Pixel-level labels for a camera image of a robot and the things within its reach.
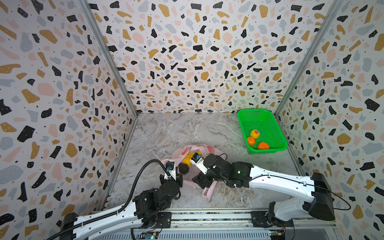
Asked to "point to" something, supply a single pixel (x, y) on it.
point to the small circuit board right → (277, 234)
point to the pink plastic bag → (178, 154)
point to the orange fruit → (262, 145)
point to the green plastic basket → (264, 121)
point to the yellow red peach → (255, 133)
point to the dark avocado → (183, 168)
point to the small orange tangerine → (251, 141)
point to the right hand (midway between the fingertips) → (194, 171)
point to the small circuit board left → (149, 235)
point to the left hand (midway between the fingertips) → (179, 165)
